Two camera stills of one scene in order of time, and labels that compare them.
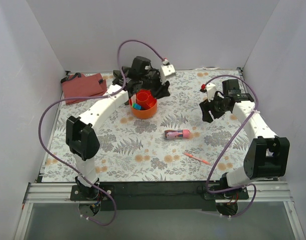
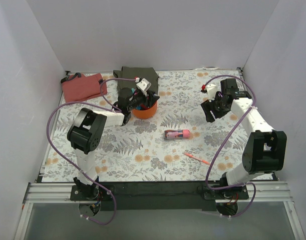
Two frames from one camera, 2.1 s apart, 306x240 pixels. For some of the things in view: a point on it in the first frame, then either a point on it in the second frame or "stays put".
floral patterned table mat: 178,144 stays put
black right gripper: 212,106 stays put
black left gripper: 156,81 -> 147,97
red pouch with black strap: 81,85 stays put
